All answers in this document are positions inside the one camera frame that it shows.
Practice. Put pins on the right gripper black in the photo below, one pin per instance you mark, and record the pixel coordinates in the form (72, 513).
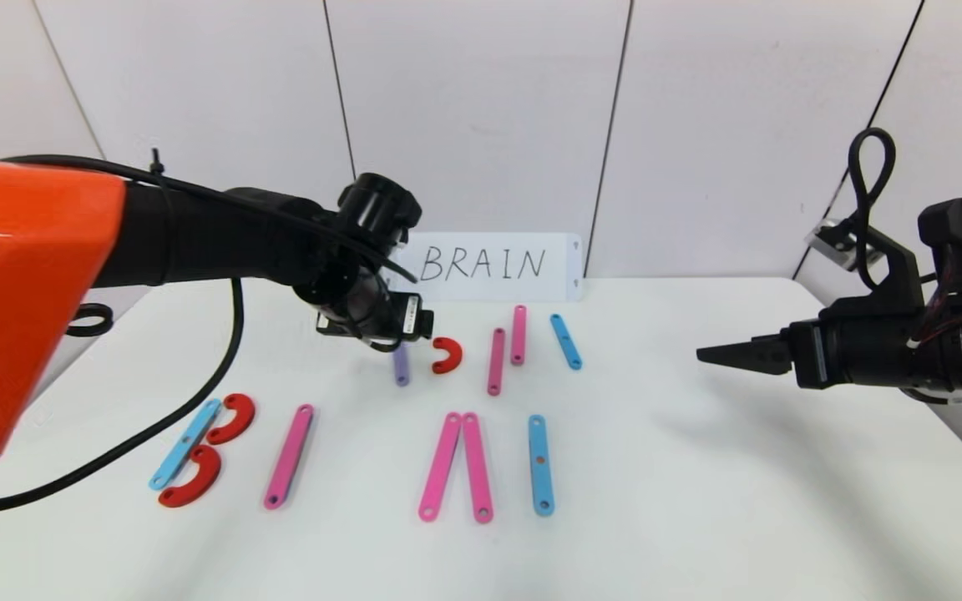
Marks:
(807, 354)

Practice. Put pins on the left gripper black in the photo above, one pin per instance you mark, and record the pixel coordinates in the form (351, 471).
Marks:
(408, 318)

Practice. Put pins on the small red arc piece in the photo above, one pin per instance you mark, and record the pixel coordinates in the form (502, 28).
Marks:
(454, 355)

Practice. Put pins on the long pink bar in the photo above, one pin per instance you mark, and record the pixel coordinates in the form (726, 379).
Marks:
(478, 467)
(289, 455)
(440, 465)
(496, 361)

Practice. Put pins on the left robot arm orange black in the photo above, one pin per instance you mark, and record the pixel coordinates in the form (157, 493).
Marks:
(197, 242)

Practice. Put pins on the white sign reading BRAIN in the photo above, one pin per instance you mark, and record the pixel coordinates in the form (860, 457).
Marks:
(489, 267)

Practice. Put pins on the short purple bar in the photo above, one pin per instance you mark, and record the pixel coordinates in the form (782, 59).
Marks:
(401, 371)

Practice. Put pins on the short pink bar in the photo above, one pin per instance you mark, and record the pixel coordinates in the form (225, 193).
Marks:
(518, 334)

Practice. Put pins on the short blue bar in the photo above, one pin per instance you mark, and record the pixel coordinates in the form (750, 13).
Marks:
(565, 341)

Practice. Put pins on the long blue bar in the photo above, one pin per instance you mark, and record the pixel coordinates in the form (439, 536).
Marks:
(187, 443)
(540, 463)

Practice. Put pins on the large red arc piece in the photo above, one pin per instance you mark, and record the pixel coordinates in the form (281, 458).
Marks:
(207, 476)
(240, 413)

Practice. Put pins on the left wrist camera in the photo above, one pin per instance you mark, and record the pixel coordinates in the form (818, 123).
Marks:
(331, 324)

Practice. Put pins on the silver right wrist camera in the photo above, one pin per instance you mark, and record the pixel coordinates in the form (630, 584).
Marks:
(832, 242)

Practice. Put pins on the black right camera bracket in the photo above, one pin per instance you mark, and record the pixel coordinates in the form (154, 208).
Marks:
(898, 267)

